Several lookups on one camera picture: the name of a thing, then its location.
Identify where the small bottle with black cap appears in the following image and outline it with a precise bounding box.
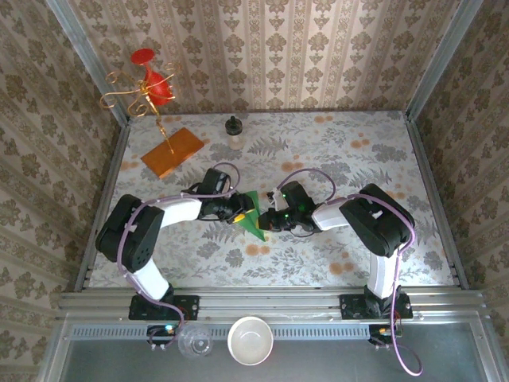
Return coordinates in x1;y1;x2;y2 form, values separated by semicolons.
224;115;244;151

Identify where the gold stand with orange base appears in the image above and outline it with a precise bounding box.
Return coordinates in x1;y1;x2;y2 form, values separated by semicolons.
99;61;206;178

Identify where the white bowl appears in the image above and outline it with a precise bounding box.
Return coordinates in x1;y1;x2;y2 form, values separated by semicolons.
227;316;274;366

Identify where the clear glass cup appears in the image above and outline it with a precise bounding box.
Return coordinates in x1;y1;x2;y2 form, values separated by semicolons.
177;322;214;361

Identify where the red goblet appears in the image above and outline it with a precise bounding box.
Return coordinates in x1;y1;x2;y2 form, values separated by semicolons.
130;48;176;107

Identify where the black controller board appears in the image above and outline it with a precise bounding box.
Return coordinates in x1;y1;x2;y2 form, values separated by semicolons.
367;324;403;350
146;324;179;352

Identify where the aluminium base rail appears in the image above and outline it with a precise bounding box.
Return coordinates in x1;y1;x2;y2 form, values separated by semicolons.
58;286;487;320

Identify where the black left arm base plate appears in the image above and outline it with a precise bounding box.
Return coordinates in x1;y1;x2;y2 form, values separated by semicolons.
128;294;200;322

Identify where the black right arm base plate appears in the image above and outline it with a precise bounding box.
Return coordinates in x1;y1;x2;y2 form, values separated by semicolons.
339;293;414;321

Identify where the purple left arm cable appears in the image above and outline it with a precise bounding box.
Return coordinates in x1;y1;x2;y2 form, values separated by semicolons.
115;162;241;351

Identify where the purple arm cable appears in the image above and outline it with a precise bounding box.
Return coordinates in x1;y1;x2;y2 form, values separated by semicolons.
276;167;423;377
115;162;241;351

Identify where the slotted metal cable duct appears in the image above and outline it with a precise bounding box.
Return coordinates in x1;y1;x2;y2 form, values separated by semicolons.
71;325;474;340

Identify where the aluminium side rail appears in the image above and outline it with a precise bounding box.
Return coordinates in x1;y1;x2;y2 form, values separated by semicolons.
75;123;130;291
405;115;470;290

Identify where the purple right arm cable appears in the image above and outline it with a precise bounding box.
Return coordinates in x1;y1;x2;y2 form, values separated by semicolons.
276;167;423;377

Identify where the aluminium corner post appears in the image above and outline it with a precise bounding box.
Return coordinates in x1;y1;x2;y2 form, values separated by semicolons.
45;0;130;124
405;0;478;120

